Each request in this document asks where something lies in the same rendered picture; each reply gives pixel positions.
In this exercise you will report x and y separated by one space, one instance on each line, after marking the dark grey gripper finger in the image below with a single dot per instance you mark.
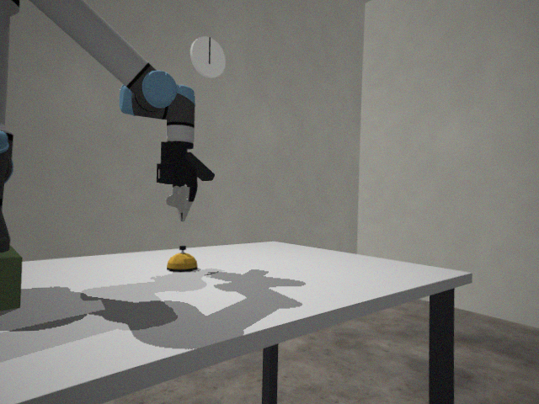
169 200
186 197

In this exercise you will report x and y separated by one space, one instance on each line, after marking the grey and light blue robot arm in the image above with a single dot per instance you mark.
146 92

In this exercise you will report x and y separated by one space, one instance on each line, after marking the brass dome bell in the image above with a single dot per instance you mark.
182 262

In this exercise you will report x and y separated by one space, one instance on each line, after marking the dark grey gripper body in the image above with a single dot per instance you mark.
172 170

